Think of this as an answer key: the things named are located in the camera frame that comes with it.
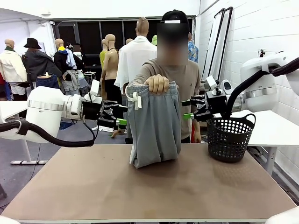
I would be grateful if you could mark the mannequin black jacket yellow collar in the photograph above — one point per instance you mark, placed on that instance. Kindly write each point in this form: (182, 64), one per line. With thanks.
(61, 60)

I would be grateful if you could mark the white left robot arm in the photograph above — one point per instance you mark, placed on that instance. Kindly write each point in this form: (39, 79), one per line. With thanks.
(44, 109)

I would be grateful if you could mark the mannequin in yellow-green top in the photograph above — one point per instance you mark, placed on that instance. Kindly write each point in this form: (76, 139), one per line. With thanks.
(102, 58)

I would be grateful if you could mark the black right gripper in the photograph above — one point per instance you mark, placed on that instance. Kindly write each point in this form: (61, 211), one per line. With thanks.
(217, 103)

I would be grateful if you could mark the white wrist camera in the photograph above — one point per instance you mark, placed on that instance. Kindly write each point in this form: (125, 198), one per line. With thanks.
(94, 87)
(212, 81)

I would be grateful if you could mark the blue cloth on floor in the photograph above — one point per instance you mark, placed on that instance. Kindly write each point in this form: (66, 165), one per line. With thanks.
(66, 126)

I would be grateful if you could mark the black bucket hat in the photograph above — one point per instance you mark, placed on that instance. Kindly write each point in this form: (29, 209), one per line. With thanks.
(32, 43)

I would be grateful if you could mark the white cloth on floor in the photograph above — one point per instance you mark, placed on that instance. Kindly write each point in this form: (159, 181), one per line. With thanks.
(104, 128)

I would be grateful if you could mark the person right hand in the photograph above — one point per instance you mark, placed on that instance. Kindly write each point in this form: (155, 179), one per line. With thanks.
(157, 84)

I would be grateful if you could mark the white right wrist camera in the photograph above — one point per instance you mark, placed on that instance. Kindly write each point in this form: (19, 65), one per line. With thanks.
(212, 81)

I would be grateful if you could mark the small camera on mount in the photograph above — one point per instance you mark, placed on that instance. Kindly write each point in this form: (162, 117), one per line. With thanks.
(262, 53)

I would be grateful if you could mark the mannequin in blue floral shirt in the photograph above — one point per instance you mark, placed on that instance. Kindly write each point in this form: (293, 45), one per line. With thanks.
(193, 52)

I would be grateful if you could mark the black perforated plastic basket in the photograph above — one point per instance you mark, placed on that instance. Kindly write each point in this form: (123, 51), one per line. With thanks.
(231, 149)

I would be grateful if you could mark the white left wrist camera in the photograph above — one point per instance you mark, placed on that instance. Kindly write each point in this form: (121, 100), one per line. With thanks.
(94, 87)

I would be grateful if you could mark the bare mannequin head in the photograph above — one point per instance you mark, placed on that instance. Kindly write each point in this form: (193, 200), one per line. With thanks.
(129, 41)

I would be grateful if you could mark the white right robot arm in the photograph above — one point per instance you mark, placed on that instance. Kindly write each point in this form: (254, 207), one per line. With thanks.
(259, 77)

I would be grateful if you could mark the person right forearm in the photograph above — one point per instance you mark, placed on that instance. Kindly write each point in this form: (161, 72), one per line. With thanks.
(140, 78)

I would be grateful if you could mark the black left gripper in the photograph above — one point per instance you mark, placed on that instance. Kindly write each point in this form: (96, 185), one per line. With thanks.
(92, 109)

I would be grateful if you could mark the mannequin in white shirt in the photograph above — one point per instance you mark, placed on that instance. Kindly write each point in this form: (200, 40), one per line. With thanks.
(133, 60)

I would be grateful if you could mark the large white table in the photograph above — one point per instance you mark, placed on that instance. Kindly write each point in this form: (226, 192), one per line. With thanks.
(275, 130)

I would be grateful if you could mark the background person in black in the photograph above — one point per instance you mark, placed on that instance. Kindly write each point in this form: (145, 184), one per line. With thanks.
(78, 56)

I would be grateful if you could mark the black framed reflector panel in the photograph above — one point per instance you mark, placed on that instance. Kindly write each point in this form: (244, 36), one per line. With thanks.
(213, 46)
(224, 46)

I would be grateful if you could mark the black garage door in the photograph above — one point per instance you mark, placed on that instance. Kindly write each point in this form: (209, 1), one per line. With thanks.
(91, 35)

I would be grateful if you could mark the mannequin in dark coat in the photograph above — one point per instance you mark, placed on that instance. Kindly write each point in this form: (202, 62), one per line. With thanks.
(39, 63)

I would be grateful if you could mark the person left forearm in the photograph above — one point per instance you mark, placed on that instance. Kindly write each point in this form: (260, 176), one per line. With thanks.
(197, 130)

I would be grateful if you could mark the blue jeans on torso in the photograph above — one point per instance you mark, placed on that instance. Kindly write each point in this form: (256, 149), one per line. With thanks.
(46, 81)

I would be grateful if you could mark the white device on cap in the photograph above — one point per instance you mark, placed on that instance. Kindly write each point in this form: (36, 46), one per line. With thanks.
(172, 21)

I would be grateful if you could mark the small metal side table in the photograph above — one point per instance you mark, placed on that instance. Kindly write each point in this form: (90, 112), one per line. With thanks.
(90, 73)

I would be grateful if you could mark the black cap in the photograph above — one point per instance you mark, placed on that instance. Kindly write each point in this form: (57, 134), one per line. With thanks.
(175, 15)

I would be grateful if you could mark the white ceiling fixture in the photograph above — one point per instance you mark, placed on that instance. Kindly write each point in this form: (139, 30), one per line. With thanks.
(46, 12)

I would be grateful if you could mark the mannequin in cream jacket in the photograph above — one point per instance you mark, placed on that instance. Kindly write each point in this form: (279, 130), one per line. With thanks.
(11, 67)

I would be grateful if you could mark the mannequin in grey clothes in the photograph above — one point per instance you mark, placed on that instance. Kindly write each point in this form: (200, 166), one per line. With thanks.
(72, 84)

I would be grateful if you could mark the person in beige sweater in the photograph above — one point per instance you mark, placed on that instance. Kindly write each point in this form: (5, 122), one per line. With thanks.
(187, 77)

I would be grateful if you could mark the bare tan mannequin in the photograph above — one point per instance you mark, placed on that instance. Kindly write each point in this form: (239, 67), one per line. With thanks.
(111, 63)

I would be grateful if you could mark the grey sweat shorts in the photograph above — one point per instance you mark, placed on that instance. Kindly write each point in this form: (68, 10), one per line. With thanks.
(154, 126)

